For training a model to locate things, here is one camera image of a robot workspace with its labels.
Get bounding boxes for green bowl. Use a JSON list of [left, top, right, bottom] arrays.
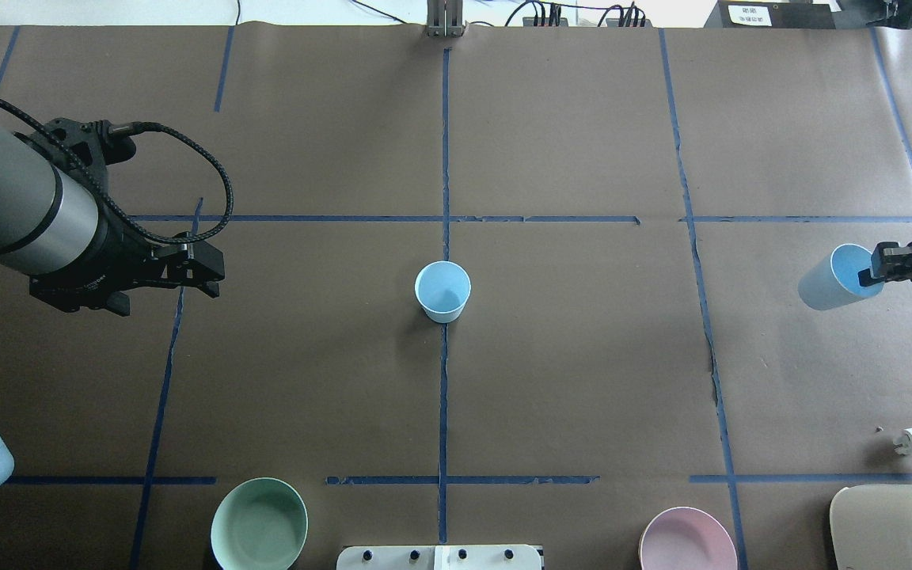
[[210, 477, 309, 569]]

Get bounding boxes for aluminium frame post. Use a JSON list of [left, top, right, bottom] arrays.
[[426, 0, 466, 37]]

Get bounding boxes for pink bowl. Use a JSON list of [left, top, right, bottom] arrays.
[[637, 507, 739, 569]]

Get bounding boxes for light blue cup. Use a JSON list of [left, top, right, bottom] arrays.
[[797, 243, 884, 311], [415, 260, 472, 324]]

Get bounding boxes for far orange black connector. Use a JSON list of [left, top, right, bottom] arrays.
[[522, 2, 569, 28]]

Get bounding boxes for white toaster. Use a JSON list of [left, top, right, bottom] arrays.
[[829, 484, 912, 569]]

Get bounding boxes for black box with label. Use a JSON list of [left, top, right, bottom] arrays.
[[703, 1, 835, 29]]

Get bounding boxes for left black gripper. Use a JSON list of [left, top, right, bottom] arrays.
[[28, 119, 226, 315]]

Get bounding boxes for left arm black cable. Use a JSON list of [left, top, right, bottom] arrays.
[[0, 87, 235, 246]]

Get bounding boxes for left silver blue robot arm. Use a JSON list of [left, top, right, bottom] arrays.
[[0, 98, 233, 317]]

